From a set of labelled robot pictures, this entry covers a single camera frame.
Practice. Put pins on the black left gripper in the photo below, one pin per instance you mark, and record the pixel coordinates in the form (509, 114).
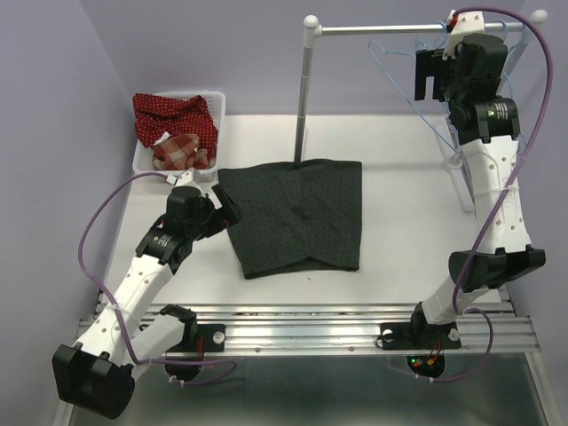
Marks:
(228, 216)

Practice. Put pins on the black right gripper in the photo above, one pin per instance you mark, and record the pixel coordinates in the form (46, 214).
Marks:
(424, 71)

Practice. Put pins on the blue wire hanger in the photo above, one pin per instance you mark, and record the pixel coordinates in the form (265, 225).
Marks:
(516, 74)
(506, 32)
(438, 43)
(409, 54)

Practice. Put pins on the dark dotted skirt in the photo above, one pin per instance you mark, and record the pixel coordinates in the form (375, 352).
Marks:
(296, 216)

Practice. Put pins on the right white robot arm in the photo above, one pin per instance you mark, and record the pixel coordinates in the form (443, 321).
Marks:
(502, 251)

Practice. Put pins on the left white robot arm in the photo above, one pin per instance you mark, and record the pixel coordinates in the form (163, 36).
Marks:
(99, 371)

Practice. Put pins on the orange plaid cloth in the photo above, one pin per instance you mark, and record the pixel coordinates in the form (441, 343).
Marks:
(182, 152)

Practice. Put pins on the white perforated plastic basket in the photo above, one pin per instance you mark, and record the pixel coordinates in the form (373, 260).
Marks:
(216, 100)

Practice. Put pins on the white clothes rack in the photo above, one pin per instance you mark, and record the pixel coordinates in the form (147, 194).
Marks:
(337, 30)

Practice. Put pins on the red dotted cloth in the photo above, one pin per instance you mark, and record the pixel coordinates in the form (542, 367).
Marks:
(158, 118)

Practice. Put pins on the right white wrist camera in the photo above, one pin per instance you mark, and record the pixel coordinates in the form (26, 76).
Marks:
(459, 25)

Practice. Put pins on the aluminium mounting rail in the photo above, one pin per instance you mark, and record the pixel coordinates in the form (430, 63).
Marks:
(334, 329)

